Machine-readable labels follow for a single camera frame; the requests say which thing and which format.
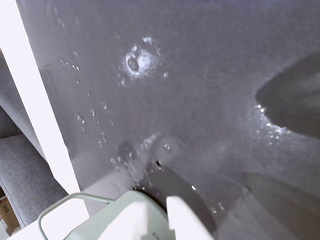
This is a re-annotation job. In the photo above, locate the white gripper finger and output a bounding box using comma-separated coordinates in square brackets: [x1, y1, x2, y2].
[166, 195, 215, 240]

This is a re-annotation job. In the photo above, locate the pale green metal mug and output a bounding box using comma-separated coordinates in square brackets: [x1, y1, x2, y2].
[37, 189, 177, 240]

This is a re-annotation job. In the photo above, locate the black table mat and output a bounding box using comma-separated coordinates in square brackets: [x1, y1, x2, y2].
[14, 0, 320, 240]

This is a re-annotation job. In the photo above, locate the grey fabric sofa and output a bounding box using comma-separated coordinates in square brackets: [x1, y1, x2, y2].
[0, 47, 70, 229]

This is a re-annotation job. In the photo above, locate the brown cardboard box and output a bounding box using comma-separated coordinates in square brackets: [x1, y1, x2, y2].
[0, 186, 21, 237]

